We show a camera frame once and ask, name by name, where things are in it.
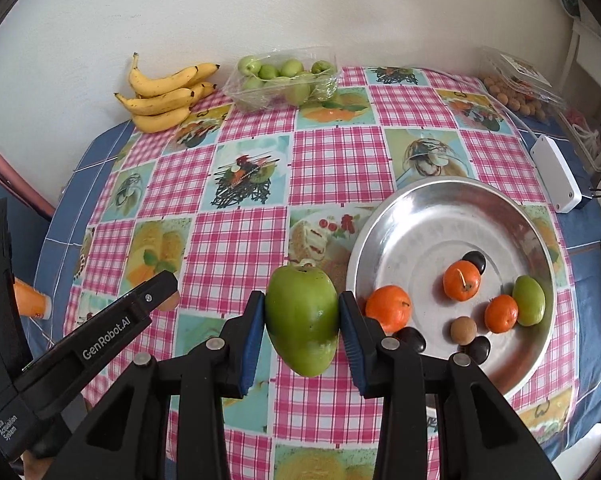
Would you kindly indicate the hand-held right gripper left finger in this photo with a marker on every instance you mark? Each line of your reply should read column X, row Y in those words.
column 250, row 345

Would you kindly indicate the green mango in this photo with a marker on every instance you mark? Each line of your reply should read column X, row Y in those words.
column 529, row 300
column 300, row 320

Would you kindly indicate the teal dish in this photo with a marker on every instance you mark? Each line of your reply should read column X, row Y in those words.
column 570, row 0

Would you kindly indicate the white power box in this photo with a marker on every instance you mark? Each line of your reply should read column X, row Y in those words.
column 555, row 175

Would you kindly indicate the clear plastic tray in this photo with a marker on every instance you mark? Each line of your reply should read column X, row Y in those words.
column 240, row 95

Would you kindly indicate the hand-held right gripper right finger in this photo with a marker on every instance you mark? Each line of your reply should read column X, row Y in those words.
column 355, row 350

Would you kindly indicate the orange plastic cup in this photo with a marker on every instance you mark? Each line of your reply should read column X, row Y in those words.
column 30, row 302

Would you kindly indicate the pink furniture edge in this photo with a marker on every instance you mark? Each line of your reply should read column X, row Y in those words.
column 20, row 182

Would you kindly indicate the pile of brown longans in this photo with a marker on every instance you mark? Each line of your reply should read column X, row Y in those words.
column 510, row 95

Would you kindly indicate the clear plastic lidded container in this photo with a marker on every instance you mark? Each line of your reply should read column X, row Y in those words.
column 520, row 67

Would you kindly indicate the orange mandarin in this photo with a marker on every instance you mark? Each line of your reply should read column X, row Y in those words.
column 388, row 308
column 462, row 280
column 501, row 313

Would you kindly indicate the round metal plate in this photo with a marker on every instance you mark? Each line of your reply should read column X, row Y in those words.
column 430, row 220

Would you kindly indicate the bunch of yellow bananas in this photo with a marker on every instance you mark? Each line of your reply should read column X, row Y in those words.
column 160, row 105

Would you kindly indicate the pink checkered tablecloth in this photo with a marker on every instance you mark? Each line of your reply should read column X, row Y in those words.
column 240, row 240

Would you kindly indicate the pile of green jujubes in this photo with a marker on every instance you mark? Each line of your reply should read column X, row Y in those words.
column 291, row 67

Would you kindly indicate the red patterned plastic bag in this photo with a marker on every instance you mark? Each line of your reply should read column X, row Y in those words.
column 582, row 127

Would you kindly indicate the dark purple plum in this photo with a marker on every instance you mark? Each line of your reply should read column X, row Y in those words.
column 477, row 261
column 480, row 349
column 414, row 338

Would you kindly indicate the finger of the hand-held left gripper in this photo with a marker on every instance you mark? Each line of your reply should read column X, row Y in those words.
column 155, row 297

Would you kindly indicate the white wooden chair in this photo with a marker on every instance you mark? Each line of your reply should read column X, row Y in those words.
column 572, row 55

